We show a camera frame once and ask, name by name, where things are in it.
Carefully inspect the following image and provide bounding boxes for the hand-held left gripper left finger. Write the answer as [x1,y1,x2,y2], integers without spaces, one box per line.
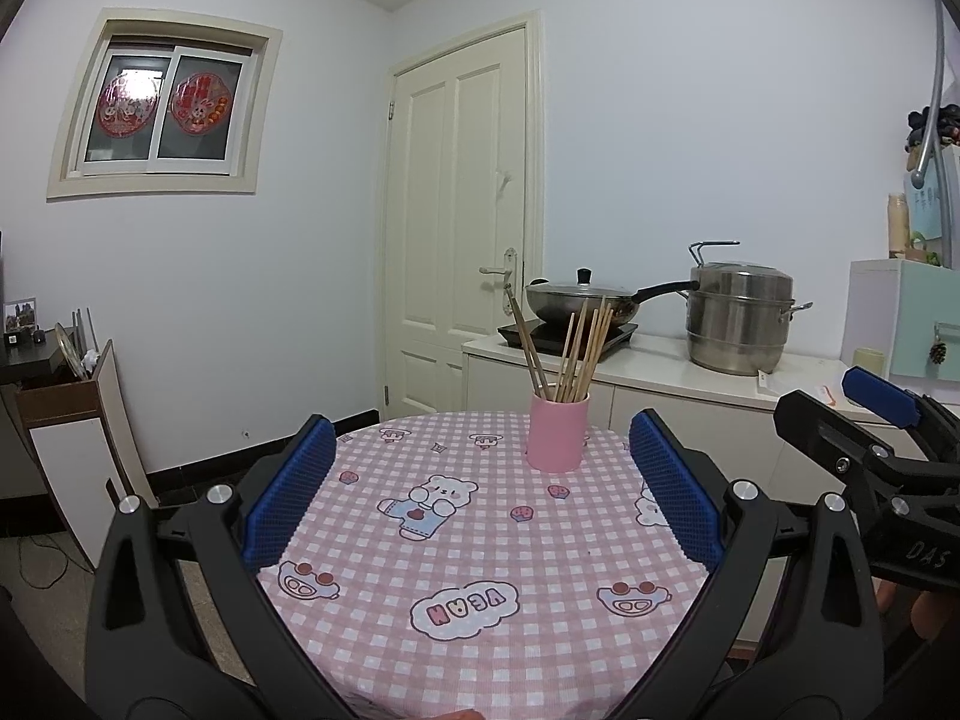
[84,412,353,720]

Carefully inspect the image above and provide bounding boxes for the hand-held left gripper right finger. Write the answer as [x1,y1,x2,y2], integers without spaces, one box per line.
[615,409,886,720]

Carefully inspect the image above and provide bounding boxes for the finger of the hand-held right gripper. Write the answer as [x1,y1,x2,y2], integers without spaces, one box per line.
[841,366,960,458]
[774,388,960,503]

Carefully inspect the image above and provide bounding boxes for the pink cup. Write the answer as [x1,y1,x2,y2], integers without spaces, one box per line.
[526,391,592,473]

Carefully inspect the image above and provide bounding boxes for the bunch of wooden chopsticks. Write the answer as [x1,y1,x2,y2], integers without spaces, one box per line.
[506,281,616,404]

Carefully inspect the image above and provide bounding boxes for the person's right hand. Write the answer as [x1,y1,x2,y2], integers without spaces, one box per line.
[872,576,960,638]

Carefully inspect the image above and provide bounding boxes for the pale green cabinet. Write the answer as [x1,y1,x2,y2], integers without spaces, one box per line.
[849,259,960,383]

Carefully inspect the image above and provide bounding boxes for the stainless steel steamer pot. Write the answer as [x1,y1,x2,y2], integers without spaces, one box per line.
[686,241,815,377]

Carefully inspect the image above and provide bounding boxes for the white counter cabinet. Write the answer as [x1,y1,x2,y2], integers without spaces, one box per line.
[461,334,863,650]

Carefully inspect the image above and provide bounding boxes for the beige bottle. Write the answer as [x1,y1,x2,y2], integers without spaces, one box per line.
[887,193,910,260]

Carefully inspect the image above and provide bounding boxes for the pink checked bear tablecloth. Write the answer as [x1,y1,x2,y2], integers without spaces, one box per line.
[255,411,721,720]

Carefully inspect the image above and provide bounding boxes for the black induction cooker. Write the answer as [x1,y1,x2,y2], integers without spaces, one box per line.
[496,319,640,352]

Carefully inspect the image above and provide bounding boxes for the brown and white side cabinet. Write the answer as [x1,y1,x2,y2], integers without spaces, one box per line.
[15,337,160,571]

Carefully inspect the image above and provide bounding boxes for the grey steel wok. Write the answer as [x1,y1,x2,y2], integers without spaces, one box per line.
[523,279,700,323]

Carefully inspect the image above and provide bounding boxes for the wok lid with black knob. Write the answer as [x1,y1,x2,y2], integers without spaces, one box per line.
[525,268,638,295]

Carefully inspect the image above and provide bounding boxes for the round metal plate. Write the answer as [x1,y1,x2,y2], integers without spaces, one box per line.
[54,322,87,383]

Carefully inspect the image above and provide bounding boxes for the grey upright boards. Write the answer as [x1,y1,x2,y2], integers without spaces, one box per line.
[71,306,100,361]

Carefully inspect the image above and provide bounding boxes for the dark plush toy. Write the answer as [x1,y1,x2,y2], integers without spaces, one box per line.
[906,105,960,151]

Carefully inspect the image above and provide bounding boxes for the black desk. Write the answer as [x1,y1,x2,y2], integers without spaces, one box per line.
[0,341,62,385]

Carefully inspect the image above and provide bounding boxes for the grey curved pipe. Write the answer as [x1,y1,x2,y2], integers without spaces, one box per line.
[904,0,947,188]

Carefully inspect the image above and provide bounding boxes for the cream panel door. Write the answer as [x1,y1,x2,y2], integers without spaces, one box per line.
[379,11,545,425]

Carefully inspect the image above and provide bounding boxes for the cream framed window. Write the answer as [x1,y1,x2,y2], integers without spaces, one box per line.
[46,7,284,202]

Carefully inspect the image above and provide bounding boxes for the red round window sticker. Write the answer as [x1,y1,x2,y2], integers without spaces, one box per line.
[169,72,232,137]
[96,71,160,140]

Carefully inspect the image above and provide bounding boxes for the metal door handle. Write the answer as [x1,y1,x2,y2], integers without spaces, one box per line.
[478,246,520,293]

